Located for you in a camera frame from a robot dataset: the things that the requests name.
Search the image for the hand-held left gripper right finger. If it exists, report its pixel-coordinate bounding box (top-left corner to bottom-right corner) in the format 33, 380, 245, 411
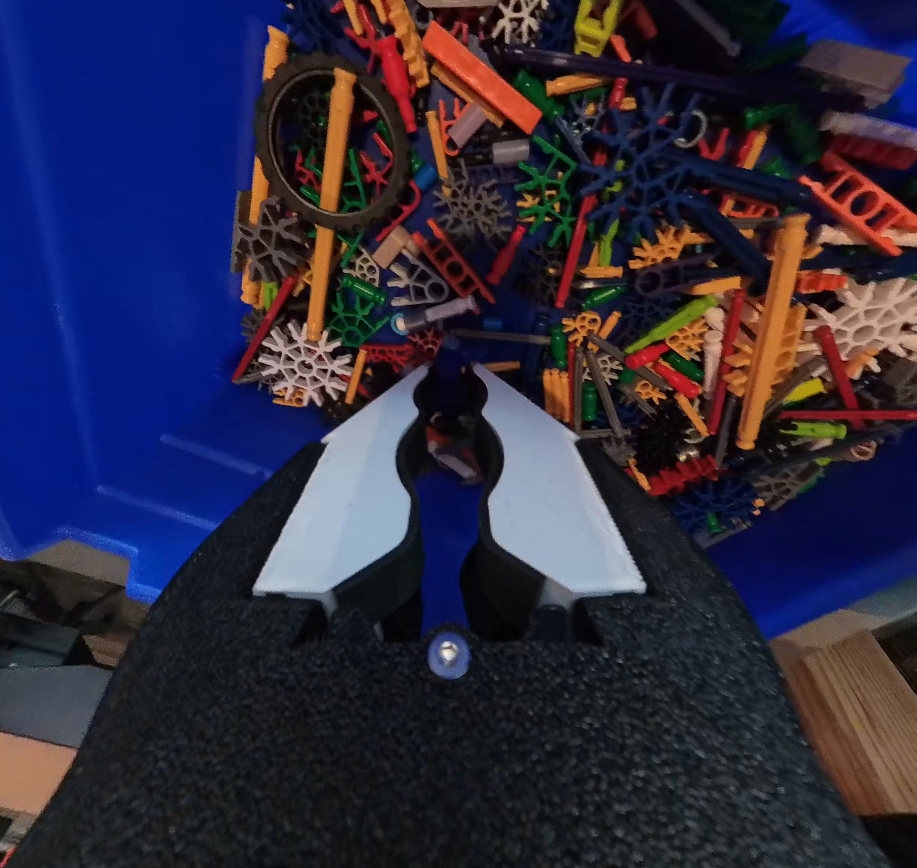
469, 363, 647, 607

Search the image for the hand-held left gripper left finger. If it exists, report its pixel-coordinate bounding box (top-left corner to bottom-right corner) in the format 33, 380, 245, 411
252, 363, 431, 618

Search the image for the pile of colourful construction pieces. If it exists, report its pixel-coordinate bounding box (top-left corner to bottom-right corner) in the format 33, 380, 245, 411
229, 0, 917, 547

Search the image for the blue bin with square tag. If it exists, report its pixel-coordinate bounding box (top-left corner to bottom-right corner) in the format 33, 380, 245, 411
0, 0, 917, 640

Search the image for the light wooden beam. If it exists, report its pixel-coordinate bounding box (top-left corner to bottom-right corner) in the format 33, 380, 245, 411
770, 610, 917, 819

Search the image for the black rubber tyre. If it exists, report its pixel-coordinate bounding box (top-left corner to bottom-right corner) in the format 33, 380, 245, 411
254, 51, 414, 227

